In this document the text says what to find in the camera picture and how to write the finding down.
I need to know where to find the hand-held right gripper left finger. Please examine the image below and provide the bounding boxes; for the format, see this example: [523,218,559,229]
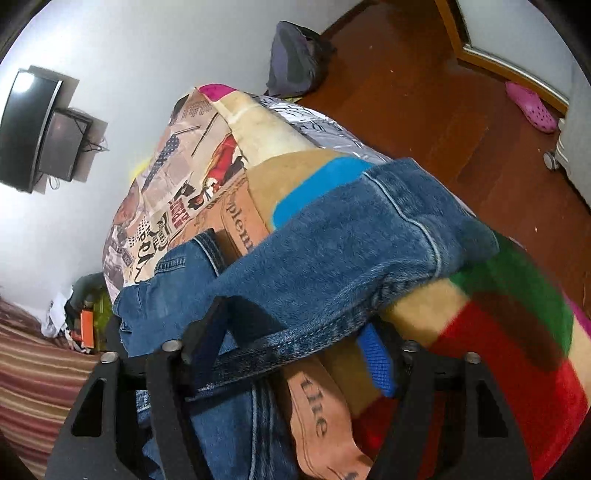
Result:
[46,295,232,480]

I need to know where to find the small black monitor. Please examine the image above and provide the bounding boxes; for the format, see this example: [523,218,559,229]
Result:
[37,109,94,182]

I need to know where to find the grey patterned sheet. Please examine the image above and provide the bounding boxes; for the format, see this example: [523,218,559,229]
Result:
[256,95,467,213]

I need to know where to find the green box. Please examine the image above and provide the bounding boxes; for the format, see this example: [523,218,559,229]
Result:
[92,295,114,326]

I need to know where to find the wooden door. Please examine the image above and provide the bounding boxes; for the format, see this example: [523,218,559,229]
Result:
[434,0,571,114]

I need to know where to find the dark grey cloth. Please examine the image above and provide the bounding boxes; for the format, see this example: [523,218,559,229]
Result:
[71,273,108,309]

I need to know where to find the blue denim jeans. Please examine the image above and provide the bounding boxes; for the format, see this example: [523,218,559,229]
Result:
[113,157,502,480]

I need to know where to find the orange box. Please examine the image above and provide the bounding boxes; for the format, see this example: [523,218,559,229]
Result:
[79,310,96,348]

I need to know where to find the pink clog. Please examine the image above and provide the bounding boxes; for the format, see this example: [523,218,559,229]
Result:
[505,80,558,134]

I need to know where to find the black wall television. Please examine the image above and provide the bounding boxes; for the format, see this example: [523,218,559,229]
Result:
[0,68,64,193]

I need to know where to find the grey bag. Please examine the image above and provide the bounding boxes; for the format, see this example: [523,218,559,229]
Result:
[265,21,336,97]

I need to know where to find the newspaper print bedsheet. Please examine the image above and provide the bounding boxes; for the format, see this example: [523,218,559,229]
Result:
[102,87,375,480]

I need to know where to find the black cables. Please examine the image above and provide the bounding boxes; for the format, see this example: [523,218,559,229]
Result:
[78,131,110,154]

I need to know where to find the white wheeled cabinet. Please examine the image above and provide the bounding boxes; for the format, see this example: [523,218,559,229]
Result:
[543,115,591,208]

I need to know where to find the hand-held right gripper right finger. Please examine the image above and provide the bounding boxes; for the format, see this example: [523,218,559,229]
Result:
[358,322,536,480]

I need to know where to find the multicolour fleece blanket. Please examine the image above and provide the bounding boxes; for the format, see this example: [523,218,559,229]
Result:
[196,83,591,480]

